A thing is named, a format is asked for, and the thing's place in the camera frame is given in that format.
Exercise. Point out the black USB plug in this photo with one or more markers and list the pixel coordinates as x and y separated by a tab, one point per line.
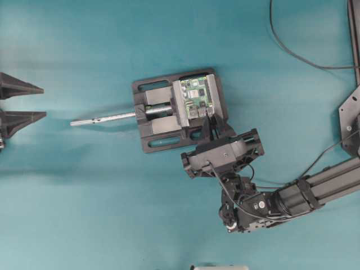
212	126

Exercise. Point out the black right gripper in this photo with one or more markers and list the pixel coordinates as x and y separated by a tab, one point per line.
225	155

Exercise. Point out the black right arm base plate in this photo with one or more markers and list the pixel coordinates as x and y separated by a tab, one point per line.
349	123

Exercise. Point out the black bench vise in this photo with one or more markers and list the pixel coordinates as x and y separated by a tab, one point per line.
160	110

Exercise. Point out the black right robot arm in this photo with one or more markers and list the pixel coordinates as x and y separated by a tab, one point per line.
246	207

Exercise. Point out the green Raspberry Pi PCB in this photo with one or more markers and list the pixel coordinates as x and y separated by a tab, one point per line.
197	99

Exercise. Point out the silver vise screw handle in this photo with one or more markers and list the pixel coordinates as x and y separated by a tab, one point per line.
102	119

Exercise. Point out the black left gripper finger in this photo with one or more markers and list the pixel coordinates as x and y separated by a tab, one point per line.
13	121
12	87

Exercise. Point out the white box bottom edge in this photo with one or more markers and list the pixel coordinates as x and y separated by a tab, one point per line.
219	267

